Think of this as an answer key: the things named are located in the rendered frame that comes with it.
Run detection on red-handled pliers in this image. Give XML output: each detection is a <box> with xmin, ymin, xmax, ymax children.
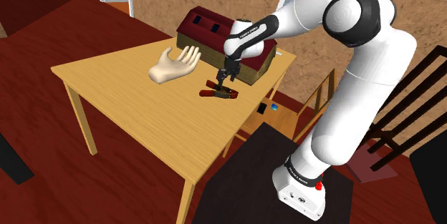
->
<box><xmin>198</xmin><ymin>79</ymin><xmax>240</xmax><ymax>99</ymax></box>

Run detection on cream hand figure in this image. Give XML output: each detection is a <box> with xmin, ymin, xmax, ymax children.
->
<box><xmin>148</xmin><ymin>45</ymin><xmax>202</xmax><ymax>85</ymax></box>

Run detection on dark wooden chair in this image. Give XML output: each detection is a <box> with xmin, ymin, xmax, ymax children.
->
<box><xmin>359</xmin><ymin>44</ymin><xmax>447</xmax><ymax>173</ymax></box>

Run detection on dark robot stand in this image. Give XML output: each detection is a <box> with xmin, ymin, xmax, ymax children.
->
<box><xmin>191</xmin><ymin>122</ymin><xmax>355</xmax><ymax>224</ymax></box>

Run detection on light wooden table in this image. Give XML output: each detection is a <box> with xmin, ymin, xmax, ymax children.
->
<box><xmin>50</xmin><ymin>36</ymin><xmax>298</xmax><ymax>224</ymax></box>

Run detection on light wooden chair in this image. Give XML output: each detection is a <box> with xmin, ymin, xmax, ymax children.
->
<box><xmin>222</xmin><ymin>67</ymin><xmax>338</xmax><ymax>159</ymax></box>

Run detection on red-roofed model house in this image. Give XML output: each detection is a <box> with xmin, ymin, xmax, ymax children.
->
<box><xmin>176</xmin><ymin>6</ymin><xmax>279</xmax><ymax>87</ymax></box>

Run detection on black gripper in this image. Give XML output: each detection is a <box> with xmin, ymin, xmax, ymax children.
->
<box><xmin>216</xmin><ymin>57</ymin><xmax>242</xmax><ymax>92</ymax></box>

